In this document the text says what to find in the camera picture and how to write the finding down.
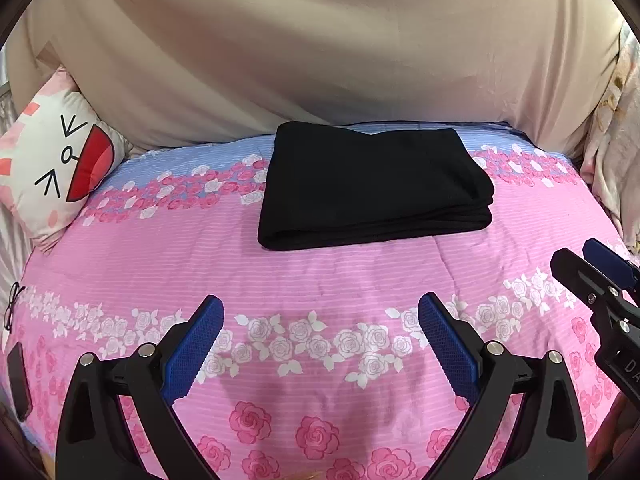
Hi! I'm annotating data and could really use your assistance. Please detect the black pants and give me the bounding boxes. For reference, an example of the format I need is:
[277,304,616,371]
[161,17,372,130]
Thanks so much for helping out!
[257,121,496,251]

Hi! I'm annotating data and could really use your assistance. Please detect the white satin sheet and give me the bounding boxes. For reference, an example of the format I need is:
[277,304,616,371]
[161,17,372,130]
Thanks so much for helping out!
[0,95,37,273]

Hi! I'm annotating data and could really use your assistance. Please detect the pink floral blanket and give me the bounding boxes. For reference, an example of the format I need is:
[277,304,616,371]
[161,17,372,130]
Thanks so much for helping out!
[0,120,632,480]

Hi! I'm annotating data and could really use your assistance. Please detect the beige cloth cover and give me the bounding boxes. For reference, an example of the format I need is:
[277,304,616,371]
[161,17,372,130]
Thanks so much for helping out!
[10,0,627,157]

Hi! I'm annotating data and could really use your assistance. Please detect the cream floral cloth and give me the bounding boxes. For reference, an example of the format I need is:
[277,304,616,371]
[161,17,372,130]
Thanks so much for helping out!
[582,24,640,247]

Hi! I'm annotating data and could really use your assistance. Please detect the cartoon face pillow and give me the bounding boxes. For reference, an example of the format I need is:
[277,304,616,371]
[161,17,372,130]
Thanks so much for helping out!
[0,65,135,254]

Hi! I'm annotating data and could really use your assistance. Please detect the black phone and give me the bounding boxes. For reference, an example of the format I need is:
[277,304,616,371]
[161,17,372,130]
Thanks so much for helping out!
[7,342,34,422]

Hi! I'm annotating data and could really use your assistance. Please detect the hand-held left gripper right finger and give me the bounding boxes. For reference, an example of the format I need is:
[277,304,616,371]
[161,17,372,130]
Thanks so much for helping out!
[418,292,589,480]

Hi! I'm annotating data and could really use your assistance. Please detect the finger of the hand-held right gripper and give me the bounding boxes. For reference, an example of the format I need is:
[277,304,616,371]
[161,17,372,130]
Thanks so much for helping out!
[549,247,623,317]
[583,238,640,293]

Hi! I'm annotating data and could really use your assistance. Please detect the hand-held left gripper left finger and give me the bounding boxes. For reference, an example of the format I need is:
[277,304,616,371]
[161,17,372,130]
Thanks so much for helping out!
[54,295,225,480]

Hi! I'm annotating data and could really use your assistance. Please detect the black eyeglasses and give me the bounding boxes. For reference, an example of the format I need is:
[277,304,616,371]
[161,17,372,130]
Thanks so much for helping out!
[2,282,27,332]

